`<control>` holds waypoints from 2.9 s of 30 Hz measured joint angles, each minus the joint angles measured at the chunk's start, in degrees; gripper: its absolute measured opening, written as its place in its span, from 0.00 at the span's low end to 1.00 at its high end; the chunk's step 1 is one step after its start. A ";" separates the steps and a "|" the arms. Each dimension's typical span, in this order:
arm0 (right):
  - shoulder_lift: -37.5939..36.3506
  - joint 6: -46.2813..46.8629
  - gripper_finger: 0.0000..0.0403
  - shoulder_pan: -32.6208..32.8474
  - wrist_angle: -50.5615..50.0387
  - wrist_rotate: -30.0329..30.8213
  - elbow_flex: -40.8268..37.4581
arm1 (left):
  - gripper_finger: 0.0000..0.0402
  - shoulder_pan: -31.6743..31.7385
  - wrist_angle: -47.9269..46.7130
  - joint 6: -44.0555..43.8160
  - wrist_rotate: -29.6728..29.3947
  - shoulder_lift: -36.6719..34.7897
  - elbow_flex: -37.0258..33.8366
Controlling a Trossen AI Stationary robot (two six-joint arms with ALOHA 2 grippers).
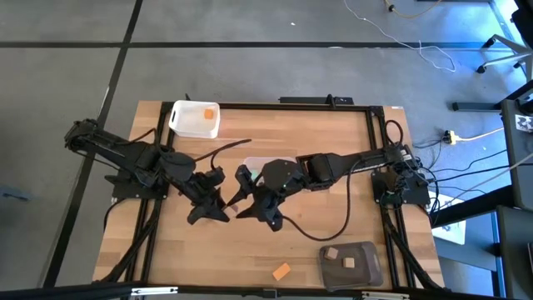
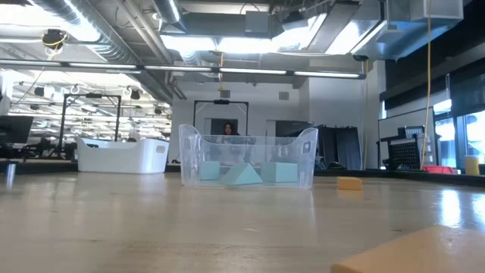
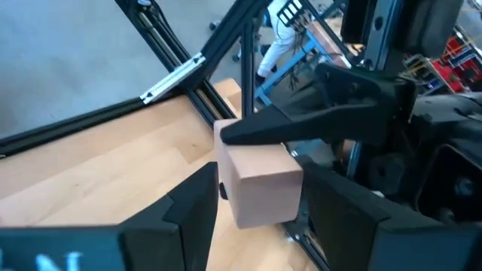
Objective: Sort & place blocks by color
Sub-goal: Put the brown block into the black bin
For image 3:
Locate red storage bins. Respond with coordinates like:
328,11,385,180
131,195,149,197
429,33,482,94

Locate natural wood long block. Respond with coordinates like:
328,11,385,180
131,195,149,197
213,118,304,230

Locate black aluminium table frame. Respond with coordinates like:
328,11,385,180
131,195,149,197
0,0,325,271

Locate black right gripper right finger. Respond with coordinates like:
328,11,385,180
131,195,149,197
300,160,482,271

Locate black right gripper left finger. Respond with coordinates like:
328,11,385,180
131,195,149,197
0,161,221,271

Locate blue metal workbench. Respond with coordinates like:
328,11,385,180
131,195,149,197
255,20,357,107

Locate person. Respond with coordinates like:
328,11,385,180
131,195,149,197
255,0,302,87

